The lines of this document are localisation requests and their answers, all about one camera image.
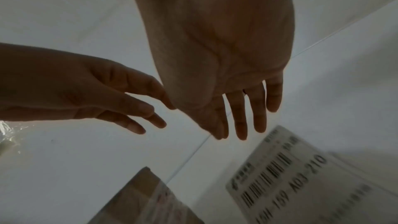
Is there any person's left hand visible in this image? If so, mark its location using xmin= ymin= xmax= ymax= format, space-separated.
xmin=0 ymin=42 xmax=177 ymax=135

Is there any person's right hand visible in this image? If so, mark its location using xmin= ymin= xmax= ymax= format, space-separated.
xmin=124 ymin=0 xmax=295 ymax=141

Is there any clear plastic bag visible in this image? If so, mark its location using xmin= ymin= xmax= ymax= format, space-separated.
xmin=0 ymin=119 xmax=29 ymax=156

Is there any brown taped cardboard box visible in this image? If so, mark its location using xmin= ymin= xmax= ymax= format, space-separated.
xmin=92 ymin=166 xmax=206 ymax=224

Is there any parcel with white shipping label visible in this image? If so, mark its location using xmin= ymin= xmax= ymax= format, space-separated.
xmin=225 ymin=124 xmax=398 ymax=224

